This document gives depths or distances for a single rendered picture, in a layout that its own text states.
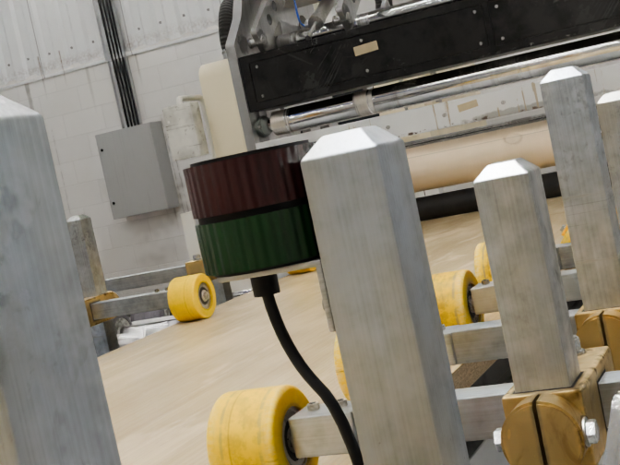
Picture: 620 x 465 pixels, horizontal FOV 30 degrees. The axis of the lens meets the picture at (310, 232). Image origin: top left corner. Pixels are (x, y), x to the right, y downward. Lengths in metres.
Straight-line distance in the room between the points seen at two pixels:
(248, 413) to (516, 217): 0.25
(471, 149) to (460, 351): 2.09
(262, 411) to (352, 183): 0.39
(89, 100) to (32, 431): 10.93
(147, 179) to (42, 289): 10.40
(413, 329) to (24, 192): 0.24
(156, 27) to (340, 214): 10.35
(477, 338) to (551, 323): 0.33
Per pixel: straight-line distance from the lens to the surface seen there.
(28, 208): 0.26
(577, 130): 0.95
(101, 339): 2.20
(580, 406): 0.72
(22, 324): 0.26
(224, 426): 0.84
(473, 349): 1.05
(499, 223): 0.71
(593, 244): 0.96
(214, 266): 0.49
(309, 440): 0.83
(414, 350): 0.47
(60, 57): 11.35
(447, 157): 3.14
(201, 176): 0.49
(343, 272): 0.48
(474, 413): 0.79
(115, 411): 1.37
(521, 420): 0.71
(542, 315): 0.72
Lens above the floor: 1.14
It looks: 4 degrees down
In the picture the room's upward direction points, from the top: 12 degrees counter-clockwise
